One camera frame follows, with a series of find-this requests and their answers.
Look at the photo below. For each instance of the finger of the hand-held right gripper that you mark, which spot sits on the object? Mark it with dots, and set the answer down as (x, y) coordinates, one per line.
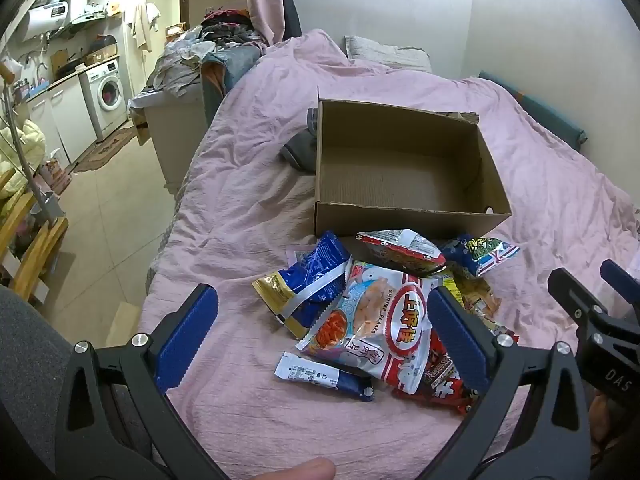
(570, 287)
(620, 275)

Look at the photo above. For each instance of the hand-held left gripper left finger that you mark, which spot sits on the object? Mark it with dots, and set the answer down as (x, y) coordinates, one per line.
(187, 330)

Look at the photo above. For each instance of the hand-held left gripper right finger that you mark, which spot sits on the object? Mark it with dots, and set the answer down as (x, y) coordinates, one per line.
(457, 330)

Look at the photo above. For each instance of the red snack packet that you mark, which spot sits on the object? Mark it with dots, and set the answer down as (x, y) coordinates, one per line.
(440, 375)

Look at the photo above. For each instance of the white shrimp chips bag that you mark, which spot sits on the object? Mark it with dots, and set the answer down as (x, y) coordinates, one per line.
(380, 320)

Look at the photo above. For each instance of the blue packet with green print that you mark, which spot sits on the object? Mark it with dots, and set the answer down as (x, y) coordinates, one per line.
(480, 255)

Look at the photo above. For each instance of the blue and gold snack packet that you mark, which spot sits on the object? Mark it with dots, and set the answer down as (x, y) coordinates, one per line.
(310, 280)

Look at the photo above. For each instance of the cardboard box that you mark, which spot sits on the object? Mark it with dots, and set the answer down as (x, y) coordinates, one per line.
(400, 160)

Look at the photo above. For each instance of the person's right hand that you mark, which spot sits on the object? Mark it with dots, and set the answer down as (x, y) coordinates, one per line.
(602, 420)

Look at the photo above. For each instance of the person's left hand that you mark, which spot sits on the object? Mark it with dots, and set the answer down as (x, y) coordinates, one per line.
(300, 471)

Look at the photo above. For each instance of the yellow snack packet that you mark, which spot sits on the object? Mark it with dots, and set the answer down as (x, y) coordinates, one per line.
(475, 295)

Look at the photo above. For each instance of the red and white noodle packet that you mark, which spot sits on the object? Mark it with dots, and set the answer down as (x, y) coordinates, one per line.
(400, 250)

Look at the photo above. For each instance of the pink flat packet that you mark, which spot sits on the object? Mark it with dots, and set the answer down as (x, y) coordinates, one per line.
(295, 255)

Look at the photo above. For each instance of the small blue and white packet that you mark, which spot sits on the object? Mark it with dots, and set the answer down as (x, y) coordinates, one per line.
(320, 375)

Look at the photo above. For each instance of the grey fabric seat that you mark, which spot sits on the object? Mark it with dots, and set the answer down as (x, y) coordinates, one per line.
(30, 340)

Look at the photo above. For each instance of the wooden chair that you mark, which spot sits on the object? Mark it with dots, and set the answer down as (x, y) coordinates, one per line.
(35, 255)

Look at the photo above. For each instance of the teal mat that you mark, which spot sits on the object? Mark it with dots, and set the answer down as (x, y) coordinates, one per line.
(540, 110)

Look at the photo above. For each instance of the patterned floor rug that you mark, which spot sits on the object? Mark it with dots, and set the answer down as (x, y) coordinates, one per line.
(107, 150)

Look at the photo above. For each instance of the white storage box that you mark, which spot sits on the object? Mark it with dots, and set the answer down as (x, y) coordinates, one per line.
(175, 130)

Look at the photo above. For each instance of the grey cloth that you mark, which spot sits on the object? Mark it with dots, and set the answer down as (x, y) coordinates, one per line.
(300, 147)

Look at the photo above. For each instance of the white kitchen cabinet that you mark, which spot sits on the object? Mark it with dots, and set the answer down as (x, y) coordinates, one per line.
(65, 115)

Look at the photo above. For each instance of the white washing machine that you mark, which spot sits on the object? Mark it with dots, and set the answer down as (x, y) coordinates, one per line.
(107, 95)

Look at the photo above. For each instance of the pale yellow garment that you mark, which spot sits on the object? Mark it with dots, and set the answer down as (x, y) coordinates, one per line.
(20, 145)

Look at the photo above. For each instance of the blue and orange cloth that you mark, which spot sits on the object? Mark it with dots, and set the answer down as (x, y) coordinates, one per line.
(220, 75)

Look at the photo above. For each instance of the pile of clothes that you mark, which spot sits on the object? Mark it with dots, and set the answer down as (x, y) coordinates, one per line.
(200, 45)

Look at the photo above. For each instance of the grey pillow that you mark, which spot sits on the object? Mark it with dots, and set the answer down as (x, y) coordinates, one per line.
(385, 52)

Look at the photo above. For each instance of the hanging white towel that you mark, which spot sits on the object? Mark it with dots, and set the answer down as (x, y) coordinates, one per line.
(144, 25)

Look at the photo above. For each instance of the white water heater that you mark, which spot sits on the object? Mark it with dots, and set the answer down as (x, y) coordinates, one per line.
(52, 15)

